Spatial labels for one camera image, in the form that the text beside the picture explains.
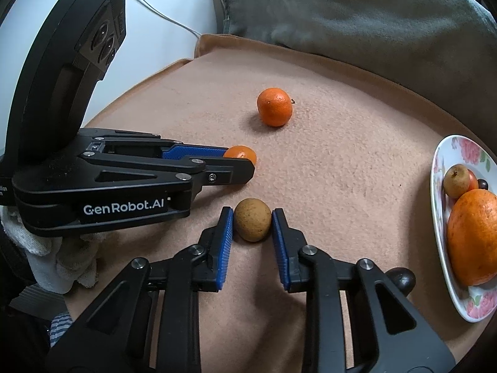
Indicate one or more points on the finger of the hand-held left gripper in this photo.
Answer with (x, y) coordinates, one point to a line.
(194, 150)
(229, 173)

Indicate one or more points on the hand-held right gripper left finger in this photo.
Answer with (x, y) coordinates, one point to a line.
(225, 248)

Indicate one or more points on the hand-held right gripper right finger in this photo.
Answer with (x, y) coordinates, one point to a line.
(280, 252)

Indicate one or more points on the small orange kumquat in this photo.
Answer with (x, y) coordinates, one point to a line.
(244, 153)

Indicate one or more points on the brown longan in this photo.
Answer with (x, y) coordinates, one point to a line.
(455, 182)
(253, 219)

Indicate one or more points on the large orange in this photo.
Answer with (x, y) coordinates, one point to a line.
(473, 237)

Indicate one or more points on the red tomato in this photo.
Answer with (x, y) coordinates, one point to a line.
(473, 182)

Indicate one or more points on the white floral plate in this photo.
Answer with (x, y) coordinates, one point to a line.
(466, 149)

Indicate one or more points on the dark purple grape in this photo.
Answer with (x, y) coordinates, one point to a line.
(483, 184)
(403, 281)

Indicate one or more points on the person's left hand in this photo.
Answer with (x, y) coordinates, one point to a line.
(66, 264)

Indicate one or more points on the tangerine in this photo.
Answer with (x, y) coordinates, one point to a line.
(273, 107)

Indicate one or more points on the striped clothing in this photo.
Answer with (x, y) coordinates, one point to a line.
(60, 328)

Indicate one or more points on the grey cushion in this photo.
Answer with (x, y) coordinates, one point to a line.
(349, 15)

